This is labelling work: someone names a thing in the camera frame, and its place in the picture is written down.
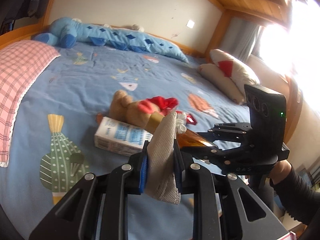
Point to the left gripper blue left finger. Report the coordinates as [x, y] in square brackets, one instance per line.
[143, 167]

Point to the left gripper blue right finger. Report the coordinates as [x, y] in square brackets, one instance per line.
[178, 166]

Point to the amber glass bottle gold cap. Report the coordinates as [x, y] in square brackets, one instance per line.
[184, 136]

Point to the brown plush toy pink bow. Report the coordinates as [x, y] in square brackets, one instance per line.
[137, 113]

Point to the red sock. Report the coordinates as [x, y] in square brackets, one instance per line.
[164, 103]

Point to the red snack wrapper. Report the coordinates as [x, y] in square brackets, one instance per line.
[187, 118]

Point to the person's right forearm black sleeve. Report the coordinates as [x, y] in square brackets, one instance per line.
[300, 201]

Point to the person's right hand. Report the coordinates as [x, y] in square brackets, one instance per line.
[280, 171]

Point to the white blue milk carton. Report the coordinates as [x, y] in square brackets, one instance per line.
[119, 137]

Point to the cream pillow lower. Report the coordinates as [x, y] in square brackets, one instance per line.
[215, 75]

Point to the white red-patterned pillow upper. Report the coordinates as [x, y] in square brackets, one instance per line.
[240, 73]

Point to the grey window curtain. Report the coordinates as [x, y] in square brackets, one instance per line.
[240, 38]

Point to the small white plush toy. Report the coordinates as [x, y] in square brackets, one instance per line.
[134, 27]

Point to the blue dinosaur plush bolster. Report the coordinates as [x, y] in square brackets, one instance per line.
[65, 32]

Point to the pink plaid pillow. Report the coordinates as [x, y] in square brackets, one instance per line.
[21, 64]

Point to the dark jacket on rack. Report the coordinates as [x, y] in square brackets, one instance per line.
[13, 10]

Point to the white wall switch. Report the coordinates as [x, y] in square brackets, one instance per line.
[190, 24]

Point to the wooden bunk bed frame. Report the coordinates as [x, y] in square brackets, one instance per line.
[261, 12]

